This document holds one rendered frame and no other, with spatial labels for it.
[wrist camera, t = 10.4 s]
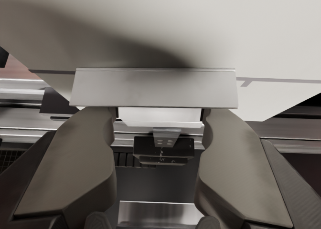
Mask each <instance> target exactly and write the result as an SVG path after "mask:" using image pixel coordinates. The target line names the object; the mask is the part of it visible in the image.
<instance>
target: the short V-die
mask: <svg viewBox="0 0 321 229"><path fill-rule="evenodd" d="M69 103H70V102H69V101H68V100H67V99H65V98H64V97H63V96H62V95H60V94H59V93H58V92H57V91H56V90H55V89H53V88H52V87H45V91H44V95H43V100H42V104H41V108H40V112H39V114H41V115H43V116H50V119H51V120H53V121H63V122H65V121H66V120H67V119H69V118H70V117H71V116H73V115H74V114H75V113H77V112H78V111H80V110H79V109H78V108H77V107H76V106H70V105H69ZM114 123H115V124H125V123H124V122H123V121H122V120H121V119H116V120H115V122H114Z"/></svg>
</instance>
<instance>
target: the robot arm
mask: <svg viewBox="0 0 321 229"><path fill-rule="evenodd" d="M117 118H119V111H118V107H85V108H83V109H82V110H80V111H78V112H77V113H75V114H74V115H73V116H71V117H70V118H69V119H67V120H66V121H65V122H64V123H63V124H62V125H61V126H60V127H59V128H58V129H57V130H56V131H48V132H46V133H45V134H44V135H43V136H42V137H41V138H40V139H39V140H37V141H36V142H35V143H34V144H33V145H32V146H31V147H30V148H29V149H28V150H26V151H25V152H24V153H23V154H22V155H21V156H20V157H19V158H18V159H16V160H15V161H14V162H13V163H12V164H11V165H10V166H9V167H8V168H7V169H5V170H4V171H3V172H2V173H1V174H0V229H112V227H111V225H110V222H109V220H108V218H107V215H106V213H104V212H105V211H106V210H107V209H109V208H110V207H111V206H112V205H113V204H114V203H115V201H116V198H117V177H116V170H115V162H114V154H113V150H112V149H111V148H110V146H111V144H112V143H113V142H114V140H115V135H114V126H113V123H114V122H115V120H116V119H117ZM200 121H202V123H203V125H204V131H203V138H202V145H203V146H204V148H205V151H203V152H202V154H201V157H200V162H199V167H198V172H197V177H196V182H195V192H194V205H195V207H196V208H197V209H198V210H199V211H200V212H201V213H202V214H203V215H204V217H201V218H200V220H199V222H198V224H197V226H196V227H195V229H321V197H320V196H319V195H318V194H317V192H316V191H315V190H314V189H313V188H312V187H311V186H310V185H309V184H308V182H307V181H306V180H305V179H304V178H303V177H302V176H301V175H300V174H299V173H298V172H297V170H296V169H295V168H294V167H293V166H292V165H291V164H290V163H289V162H288V160H287V159H286V158H285V157H284V156H283V155H282V154H281V153H280V152H279V151H278V150H277V149H276V148H275V147H274V146H273V144H272V143H271V142H270V141H269V140H263V139H261V138H260V137H259V136H258V135H257V134H256V133H255V131H254V130H253V129H252V128H251V127H250V126H249V125H248V124H247V123H246V122H245V121H243V120H242V119H241V118H240V117H238V116H237V115H236V114H234V113H233V112H231V111H230V110H229V109H201V116H200Z"/></svg>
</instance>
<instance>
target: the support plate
mask: <svg viewBox="0 0 321 229"><path fill-rule="evenodd" d="M0 46H1V47H2V48H3V49H5V50H6V51H7V52H8V53H10V54H11V55H12V56H13V57H14V58H16V59H17V60H18V61H20V62H21V63H22V64H23V65H25V66H26V67H27V68H28V69H30V70H54V71H76V68H235V74H236V77H248V78H275V79H301V80H321V0H0ZM34 74H36V75H37V76H38V77H40V78H41V79H42V80H43V81H45V82H46V83H47V84H48V85H50V86H51V87H52V88H53V89H55V90H56V91H57V92H58V93H59V94H60V95H62V96H63V97H64V98H65V99H67V100H68V101H70V98H71V93H72V88H73V83H74V78H75V74H51V73H34ZM244 82H245V81H236V84H237V94H238V103H239V108H238V109H229V110H230V111H231V112H233V113H234V114H236V115H237V116H238V117H240V118H241V119H242V120H243V121H265V120H267V119H269V118H271V117H273V116H275V115H277V114H279V113H281V112H283V111H285V110H287V109H289V108H291V107H293V106H295V105H297V104H299V103H301V102H303V101H305V100H307V99H309V98H311V97H313V96H315V95H317V94H319V93H321V83H284V82H258V81H252V82H251V83H250V84H249V85H248V86H247V87H241V85H242V84H243V83H244Z"/></svg>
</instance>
